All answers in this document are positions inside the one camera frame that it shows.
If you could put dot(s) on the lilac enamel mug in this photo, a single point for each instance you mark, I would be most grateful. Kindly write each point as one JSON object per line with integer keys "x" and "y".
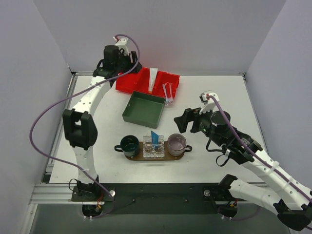
{"x": 177, "y": 145}

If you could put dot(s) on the green metal box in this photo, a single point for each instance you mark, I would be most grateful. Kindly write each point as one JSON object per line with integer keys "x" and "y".
{"x": 144, "y": 109}

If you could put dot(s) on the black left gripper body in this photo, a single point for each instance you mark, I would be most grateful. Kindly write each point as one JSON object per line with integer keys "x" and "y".
{"x": 132, "y": 63}

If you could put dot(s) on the blue toothpaste tube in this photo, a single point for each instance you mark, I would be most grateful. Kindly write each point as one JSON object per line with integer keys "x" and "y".
{"x": 154, "y": 138}

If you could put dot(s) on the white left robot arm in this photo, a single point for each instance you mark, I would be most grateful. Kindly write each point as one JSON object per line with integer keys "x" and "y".
{"x": 79, "y": 127}

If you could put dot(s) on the wooden oval tray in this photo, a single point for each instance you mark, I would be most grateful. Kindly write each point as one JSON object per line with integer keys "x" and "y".
{"x": 167, "y": 155}

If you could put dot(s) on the clear textured glass holder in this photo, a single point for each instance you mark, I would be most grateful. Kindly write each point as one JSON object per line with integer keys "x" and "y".
{"x": 151, "y": 150}

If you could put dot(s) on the dark green mug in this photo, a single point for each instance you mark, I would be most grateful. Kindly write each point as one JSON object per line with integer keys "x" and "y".
{"x": 129, "y": 145}

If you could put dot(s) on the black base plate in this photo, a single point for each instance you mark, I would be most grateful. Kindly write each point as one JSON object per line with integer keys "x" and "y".
{"x": 156, "y": 199}

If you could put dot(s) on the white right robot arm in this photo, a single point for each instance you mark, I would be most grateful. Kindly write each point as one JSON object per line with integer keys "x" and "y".
{"x": 286, "y": 198}

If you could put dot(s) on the white toothpaste tube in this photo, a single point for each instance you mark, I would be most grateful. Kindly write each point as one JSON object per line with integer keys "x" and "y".
{"x": 152, "y": 78}

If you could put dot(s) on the aluminium frame rail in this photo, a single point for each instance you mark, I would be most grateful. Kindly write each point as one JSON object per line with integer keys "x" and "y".
{"x": 52, "y": 194}

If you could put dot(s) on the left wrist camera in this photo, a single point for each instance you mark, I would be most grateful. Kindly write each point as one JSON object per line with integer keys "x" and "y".
{"x": 121, "y": 43}

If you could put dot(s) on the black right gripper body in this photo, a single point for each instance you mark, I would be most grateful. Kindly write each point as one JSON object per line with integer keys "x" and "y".
{"x": 195, "y": 119}

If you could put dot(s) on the red plastic organizer bin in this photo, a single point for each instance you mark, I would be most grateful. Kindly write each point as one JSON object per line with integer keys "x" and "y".
{"x": 139, "y": 82}

